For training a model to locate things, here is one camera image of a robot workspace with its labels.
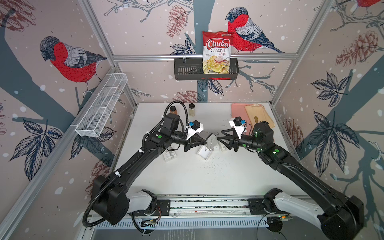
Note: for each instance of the Chuba cassava chips bag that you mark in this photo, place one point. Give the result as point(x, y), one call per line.
point(217, 48)

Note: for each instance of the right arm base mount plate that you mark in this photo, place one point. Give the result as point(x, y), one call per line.
point(259, 206)

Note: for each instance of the white lift-off box lid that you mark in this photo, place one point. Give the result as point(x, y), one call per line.
point(222, 147)

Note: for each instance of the white wire mesh shelf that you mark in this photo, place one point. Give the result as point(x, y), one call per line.
point(95, 119)

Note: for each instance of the pink plastic tray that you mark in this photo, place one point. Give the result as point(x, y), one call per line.
point(238, 110)

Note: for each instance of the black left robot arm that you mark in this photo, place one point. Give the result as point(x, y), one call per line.
point(110, 199)

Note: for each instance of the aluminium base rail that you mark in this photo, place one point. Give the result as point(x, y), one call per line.
point(223, 206)

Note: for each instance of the beige folded cloth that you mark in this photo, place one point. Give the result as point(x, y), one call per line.
point(257, 113)

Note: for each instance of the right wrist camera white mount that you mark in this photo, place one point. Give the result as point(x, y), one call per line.
point(239, 125)

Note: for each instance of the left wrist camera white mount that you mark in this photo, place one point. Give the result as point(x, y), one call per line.
point(194, 128)

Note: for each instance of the pale spice jar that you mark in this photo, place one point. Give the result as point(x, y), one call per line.
point(192, 110)

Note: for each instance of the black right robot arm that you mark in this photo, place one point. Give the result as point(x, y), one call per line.
point(338, 216)

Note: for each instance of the black wire wall basket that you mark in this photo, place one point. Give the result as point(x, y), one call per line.
point(192, 69)

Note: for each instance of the orange spice jar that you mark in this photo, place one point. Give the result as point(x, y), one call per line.
point(173, 110)

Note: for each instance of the white jewelry box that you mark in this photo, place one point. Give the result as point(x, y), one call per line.
point(205, 152)
point(169, 155)

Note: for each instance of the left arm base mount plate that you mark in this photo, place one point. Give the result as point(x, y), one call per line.
point(156, 209)

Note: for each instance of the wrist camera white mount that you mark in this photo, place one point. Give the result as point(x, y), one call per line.
point(239, 125)
point(194, 128)

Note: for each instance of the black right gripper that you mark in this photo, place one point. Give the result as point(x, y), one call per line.
point(234, 141)

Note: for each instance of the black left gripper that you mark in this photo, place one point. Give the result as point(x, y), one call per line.
point(191, 142)

